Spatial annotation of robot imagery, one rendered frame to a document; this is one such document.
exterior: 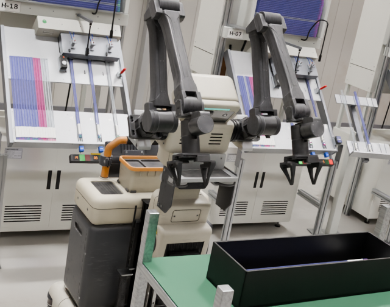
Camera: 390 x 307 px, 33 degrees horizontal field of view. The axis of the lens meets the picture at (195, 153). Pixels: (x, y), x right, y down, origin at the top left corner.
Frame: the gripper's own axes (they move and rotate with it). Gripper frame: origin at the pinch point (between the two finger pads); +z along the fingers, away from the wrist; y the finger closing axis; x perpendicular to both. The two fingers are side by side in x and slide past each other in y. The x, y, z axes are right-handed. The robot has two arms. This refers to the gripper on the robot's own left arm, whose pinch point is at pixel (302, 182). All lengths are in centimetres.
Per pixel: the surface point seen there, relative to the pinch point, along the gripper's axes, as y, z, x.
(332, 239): -8.4, 18.9, -22.1
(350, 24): 406, -209, 384
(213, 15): 91, -126, 191
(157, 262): -60, 22, -7
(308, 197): 158, 0, 186
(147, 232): -65, 14, -11
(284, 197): 149, -2, 201
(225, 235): 84, 22, 182
